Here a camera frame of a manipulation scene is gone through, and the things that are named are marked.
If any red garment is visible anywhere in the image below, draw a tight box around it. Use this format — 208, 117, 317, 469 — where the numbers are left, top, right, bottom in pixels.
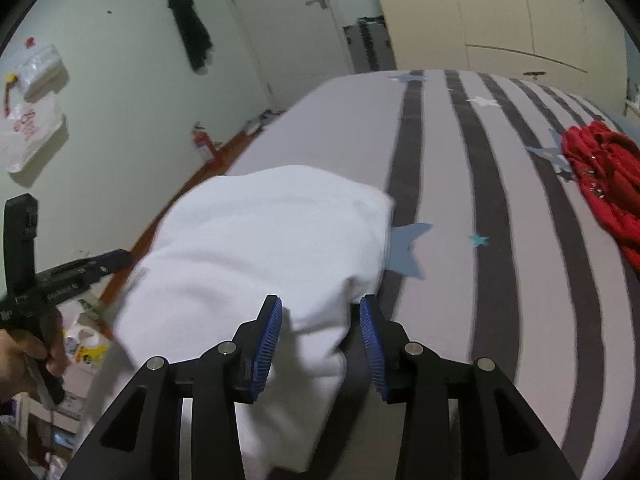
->
561, 120, 640, 273

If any red-print plastic bag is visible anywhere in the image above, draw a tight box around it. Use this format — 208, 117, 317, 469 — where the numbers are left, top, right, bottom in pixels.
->
0, 97, 67, 173

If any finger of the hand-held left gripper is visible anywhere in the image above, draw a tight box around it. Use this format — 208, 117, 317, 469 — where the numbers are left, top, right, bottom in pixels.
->
65, 248, 135, 286
2, 193, 40, 296

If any cream wardrobe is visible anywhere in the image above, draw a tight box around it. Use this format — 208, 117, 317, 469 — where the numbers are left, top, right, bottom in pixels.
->
365, 0, 628, 111

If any white plastic bag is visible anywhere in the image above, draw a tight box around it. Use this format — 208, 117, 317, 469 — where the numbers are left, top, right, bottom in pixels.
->
9, 42, 67, 103

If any black trunk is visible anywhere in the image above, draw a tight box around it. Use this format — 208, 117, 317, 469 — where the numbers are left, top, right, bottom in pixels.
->
342, 16, 397, 75

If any white polo shirt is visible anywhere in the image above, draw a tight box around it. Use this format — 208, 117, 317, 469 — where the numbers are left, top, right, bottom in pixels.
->
82, 164, 398, 478

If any yellow-label detergent bottle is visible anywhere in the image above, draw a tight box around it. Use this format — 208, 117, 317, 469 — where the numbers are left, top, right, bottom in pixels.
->
74, 329, 110, 366

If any person's left hand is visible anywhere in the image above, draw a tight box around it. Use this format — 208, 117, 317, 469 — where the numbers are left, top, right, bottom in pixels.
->
0, 310, 66, 403

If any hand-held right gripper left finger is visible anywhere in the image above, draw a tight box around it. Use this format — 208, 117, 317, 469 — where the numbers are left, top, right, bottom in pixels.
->
60, 294, 283, 480

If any red fire extinguisher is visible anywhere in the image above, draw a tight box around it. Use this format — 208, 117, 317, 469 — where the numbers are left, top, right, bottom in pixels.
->
192, 121, 217, 165

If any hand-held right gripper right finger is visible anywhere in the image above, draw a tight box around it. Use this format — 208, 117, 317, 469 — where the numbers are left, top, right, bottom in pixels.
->
359, 294, 578, 480

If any white door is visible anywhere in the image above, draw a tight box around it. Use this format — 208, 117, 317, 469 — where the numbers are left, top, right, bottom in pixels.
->
217, 0, 386, 111

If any black hanging garment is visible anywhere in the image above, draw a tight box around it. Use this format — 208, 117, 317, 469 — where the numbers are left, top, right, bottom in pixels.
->
166, 0, 215, 76

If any striped star-print bed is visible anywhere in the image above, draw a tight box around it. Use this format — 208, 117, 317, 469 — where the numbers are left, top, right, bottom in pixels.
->
80, 69, 640, 480

